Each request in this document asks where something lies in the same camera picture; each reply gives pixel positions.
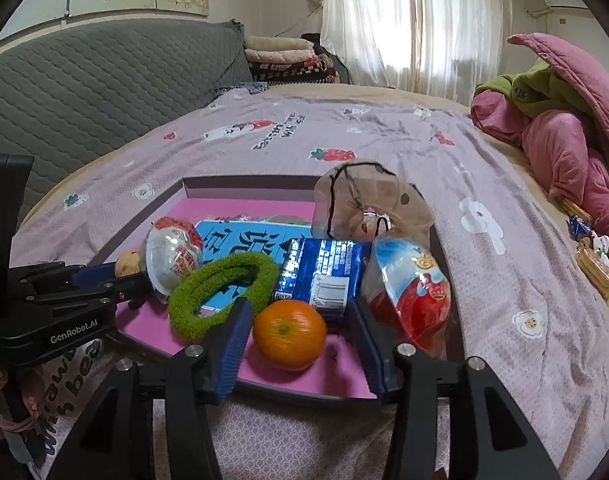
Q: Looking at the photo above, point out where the brown walnut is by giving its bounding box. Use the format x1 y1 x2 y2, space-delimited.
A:
114 250 142 278

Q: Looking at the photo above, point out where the red white snack bowl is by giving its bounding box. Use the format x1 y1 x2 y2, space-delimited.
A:
140 216 204 304

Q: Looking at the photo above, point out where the green fuzzy ring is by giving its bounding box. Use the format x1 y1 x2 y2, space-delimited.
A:
166 251 282 344

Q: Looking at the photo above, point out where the red blue snack bowl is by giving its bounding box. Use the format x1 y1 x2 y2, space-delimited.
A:
361 236 451 358

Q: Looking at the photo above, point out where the blue snack packet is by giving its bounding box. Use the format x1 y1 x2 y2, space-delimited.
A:
273 238 372 318

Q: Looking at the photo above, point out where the beige mesh drawstring bag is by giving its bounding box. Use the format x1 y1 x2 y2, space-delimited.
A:
311 159 435 248

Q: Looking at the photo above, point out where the person's left hand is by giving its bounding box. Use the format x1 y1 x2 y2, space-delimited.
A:
0 366 45 465

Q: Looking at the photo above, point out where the purple strawberry bedsheet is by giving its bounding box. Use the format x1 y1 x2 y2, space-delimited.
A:
12 84 609 479

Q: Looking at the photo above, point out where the pink blue book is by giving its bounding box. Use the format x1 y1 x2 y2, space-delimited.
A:
113 196 379 401

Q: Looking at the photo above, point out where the dark shallow box tray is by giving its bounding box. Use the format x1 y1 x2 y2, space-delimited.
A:
86 173 459 406

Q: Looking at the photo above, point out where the grey quilted headboard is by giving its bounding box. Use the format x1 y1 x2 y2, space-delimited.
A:
0 18 251 214

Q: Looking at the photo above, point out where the yellow biscuit packet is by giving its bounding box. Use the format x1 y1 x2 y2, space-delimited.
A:
575 244 609 299

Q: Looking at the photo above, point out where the blue candy wrapper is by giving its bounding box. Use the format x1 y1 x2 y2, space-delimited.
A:
567 216 592 242

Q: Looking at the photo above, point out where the stack of folded blankets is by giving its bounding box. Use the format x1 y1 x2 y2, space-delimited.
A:
244 35 349 86

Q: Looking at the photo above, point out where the pink quilted comforter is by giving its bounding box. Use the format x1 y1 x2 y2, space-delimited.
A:
471 32 609 236

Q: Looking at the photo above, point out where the green garment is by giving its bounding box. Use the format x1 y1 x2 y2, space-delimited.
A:
476 58 593 119

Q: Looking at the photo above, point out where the white sheer curtain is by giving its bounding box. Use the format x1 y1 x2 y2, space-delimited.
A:
321 0 513 105

